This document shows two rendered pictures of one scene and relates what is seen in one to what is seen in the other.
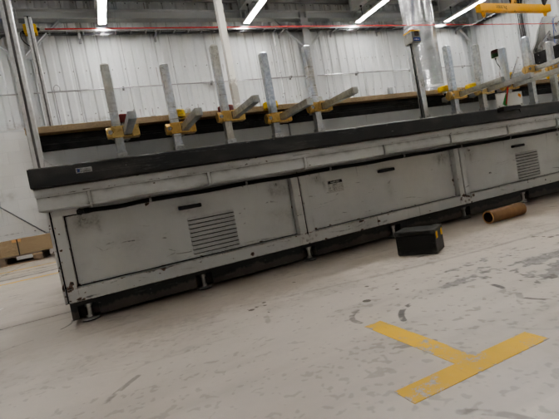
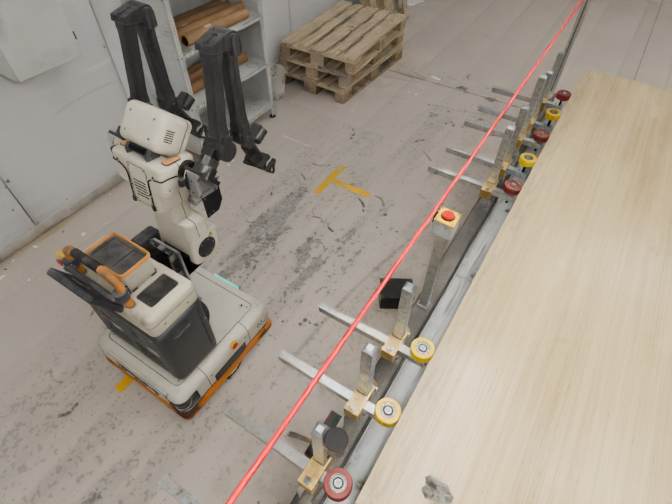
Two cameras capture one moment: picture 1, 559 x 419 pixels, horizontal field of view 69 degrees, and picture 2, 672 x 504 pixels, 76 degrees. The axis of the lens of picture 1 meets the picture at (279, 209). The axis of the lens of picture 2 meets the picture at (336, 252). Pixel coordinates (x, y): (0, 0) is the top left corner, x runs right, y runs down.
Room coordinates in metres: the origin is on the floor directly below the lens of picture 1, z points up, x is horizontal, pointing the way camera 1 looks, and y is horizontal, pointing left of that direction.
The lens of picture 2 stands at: (3.11, -1.84, 2.20)
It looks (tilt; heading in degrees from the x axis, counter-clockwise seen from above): 49 degrees down; 145
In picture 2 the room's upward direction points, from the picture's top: straight up
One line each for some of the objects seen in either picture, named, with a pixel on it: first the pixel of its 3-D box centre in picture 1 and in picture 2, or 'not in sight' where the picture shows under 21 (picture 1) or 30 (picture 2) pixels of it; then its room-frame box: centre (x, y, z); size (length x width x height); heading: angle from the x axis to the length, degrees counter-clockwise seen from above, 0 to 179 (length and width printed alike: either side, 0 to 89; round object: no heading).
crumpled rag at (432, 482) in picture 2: not in sight; (437, 490); (3.04, -1.46, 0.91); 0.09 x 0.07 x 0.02; 16
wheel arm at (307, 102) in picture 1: (289, 113); (484, 161); (2.02, -0.13, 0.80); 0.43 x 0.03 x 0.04; 23
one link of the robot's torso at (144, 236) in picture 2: not in sight; (176, 244); (1.54, -1.70, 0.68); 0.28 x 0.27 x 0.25; 23
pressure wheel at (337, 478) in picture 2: not in sight; (337, 487); (2.87, -1.67, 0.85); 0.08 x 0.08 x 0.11
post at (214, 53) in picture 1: (221, 95); (527, 118); (1.99, 0.17, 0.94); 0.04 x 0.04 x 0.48; 23
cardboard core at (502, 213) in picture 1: (504, 212); not in sight; (2.54, -1.39, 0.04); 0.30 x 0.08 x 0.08; 113
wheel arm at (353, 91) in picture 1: (331, 102); (469, 182); (2.12, -0.36, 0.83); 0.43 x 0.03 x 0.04; 23
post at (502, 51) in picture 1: (507, 83); (322, 457); (2.78, -1.67, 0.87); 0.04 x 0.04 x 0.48; 23
